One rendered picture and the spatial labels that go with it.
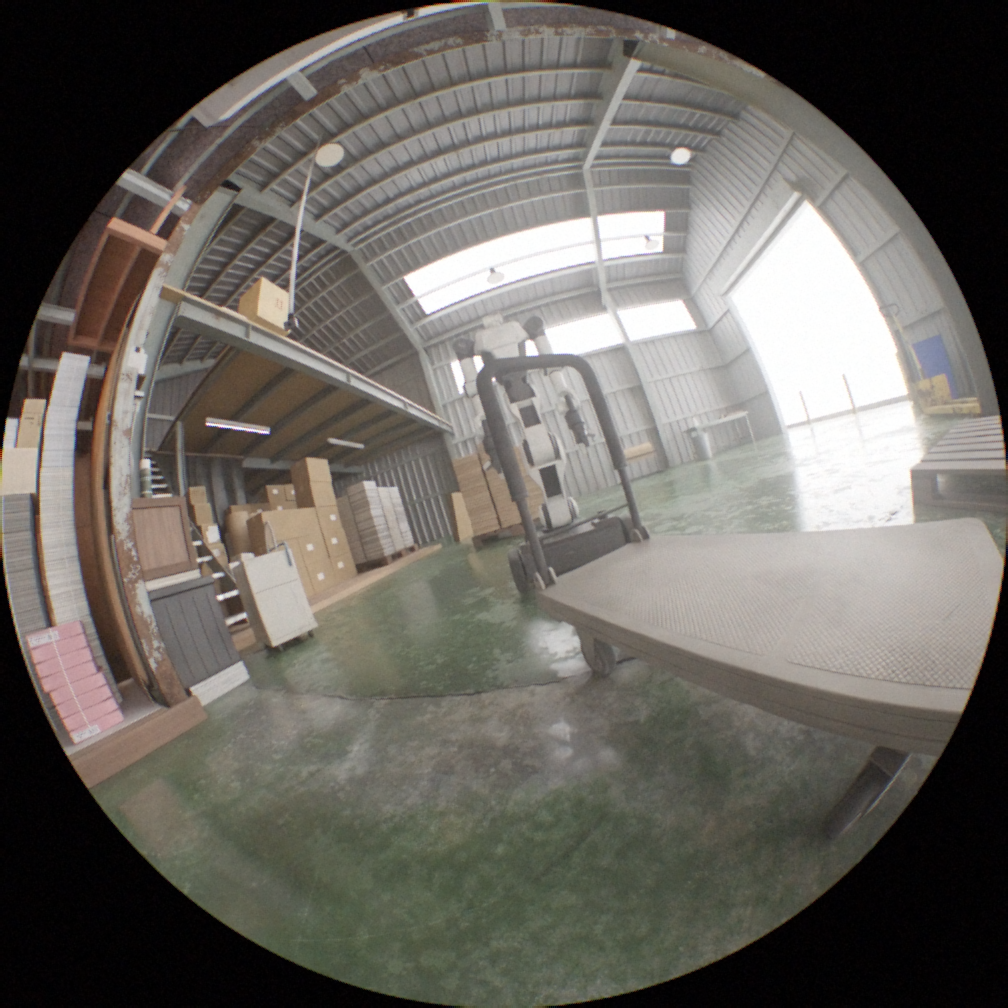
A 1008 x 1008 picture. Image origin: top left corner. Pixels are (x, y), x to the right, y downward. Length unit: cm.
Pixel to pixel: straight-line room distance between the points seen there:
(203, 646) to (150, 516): 58
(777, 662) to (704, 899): 27
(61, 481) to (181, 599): 92
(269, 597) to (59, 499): 133
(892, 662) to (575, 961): 38
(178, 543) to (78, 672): 75
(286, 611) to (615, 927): 180
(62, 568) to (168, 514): 70
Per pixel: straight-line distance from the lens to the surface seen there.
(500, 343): 168
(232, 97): 131
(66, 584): 185
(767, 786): 48
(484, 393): 72
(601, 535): 133
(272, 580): 184
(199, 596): 156
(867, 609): 41
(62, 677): 149
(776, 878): 44
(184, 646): 152
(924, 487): 139
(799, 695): 32
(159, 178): 287
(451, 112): 600
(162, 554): 154
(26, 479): 198
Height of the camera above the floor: 41
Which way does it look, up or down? level
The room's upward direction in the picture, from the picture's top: 17 degrees counter-clockwise
